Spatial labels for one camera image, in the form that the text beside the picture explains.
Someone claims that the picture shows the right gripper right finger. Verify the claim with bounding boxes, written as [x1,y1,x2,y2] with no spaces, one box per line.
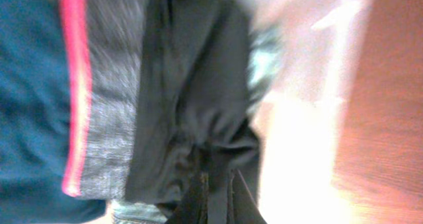
[227,170,266,224]

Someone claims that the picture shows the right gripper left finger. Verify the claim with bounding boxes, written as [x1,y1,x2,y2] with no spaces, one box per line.
[165,172,209,224]

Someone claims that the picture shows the black shorts red grey waistband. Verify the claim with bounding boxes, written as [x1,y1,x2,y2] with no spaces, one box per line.
[59,0,260,204]

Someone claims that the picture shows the light blue jeans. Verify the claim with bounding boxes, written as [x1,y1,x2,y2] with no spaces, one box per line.
[111,25,283,224]

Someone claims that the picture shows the teal blue shirt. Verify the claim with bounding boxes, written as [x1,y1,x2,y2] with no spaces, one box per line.
[1,0,106,223]

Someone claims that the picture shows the clear plastic storage bin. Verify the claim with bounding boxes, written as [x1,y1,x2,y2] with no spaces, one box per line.
[253,0,373,223]

